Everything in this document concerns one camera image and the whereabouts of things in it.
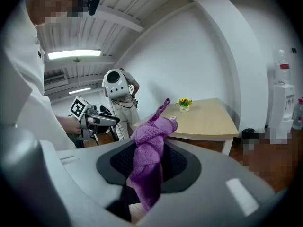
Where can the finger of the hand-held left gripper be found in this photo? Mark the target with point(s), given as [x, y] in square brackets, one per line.
[106, 110]
[104, 120]

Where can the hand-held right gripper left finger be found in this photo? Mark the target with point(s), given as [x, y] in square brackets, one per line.
[78, 181]

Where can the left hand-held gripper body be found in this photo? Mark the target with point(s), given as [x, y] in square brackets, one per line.
[79, 109]

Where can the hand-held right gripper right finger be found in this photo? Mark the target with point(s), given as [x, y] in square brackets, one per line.
[213, 185]

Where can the purple towel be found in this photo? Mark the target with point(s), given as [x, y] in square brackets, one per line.
[149, 150]

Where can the person's left forearm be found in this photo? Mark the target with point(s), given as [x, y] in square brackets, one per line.
[68, 125]

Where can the short ceiling tube light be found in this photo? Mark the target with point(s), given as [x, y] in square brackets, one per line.
[80, 90]

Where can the white hard-shell backpack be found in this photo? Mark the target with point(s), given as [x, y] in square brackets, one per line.
[118, 89]

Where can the small ceiling fixture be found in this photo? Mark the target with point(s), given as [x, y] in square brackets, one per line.
[77, 60]

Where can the long ceiling tube light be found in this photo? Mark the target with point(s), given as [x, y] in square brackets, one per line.
[73, 54]

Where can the person's white shirt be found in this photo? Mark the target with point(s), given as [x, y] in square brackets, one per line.
[23, 79]

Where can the black trash bin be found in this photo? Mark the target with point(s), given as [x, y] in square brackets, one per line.
[248, 133]

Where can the sunflowers in white pot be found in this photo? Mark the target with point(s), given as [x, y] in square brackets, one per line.
[184, 102]

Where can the white water dispenser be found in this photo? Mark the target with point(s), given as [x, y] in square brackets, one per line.
[281, 107]

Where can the person's head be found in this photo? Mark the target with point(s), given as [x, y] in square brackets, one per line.
[47, 3]

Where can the spare clear water bottle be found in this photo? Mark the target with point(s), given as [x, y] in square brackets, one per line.
[298, 115]

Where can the clear water dispenser bottle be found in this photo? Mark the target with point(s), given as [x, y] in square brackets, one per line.
[282, 72]

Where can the black head-worn camera headset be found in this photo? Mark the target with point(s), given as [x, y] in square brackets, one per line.
[94, 2]

